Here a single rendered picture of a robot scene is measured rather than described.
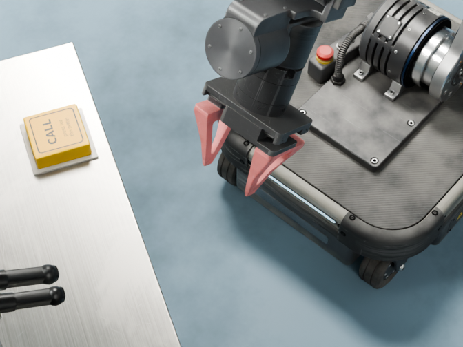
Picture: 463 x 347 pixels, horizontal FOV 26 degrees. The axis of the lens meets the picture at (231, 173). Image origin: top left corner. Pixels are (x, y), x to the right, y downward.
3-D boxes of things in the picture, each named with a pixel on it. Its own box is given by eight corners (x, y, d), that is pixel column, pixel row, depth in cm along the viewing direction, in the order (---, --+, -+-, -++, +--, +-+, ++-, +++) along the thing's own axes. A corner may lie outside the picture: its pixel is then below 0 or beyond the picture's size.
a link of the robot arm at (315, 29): (337, 12, 98) (291, -15, 100) (300, 23, 92) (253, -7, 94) (311, 73, 101) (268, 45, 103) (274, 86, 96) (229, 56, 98)
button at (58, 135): (92, 155, 126) (90, 144, 124) (38, 170, 125) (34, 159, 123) (78, 113, 130) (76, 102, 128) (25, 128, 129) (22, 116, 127)
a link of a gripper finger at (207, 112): (222, 198, 104) (253, 123, 99) (172, 161, 107) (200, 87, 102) (259, 180, 109) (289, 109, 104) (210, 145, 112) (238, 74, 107)
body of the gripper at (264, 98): (274, 150, 99) (301, 87, 95) (197, 97, 102) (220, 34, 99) (308, 135, 104) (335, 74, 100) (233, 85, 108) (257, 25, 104)
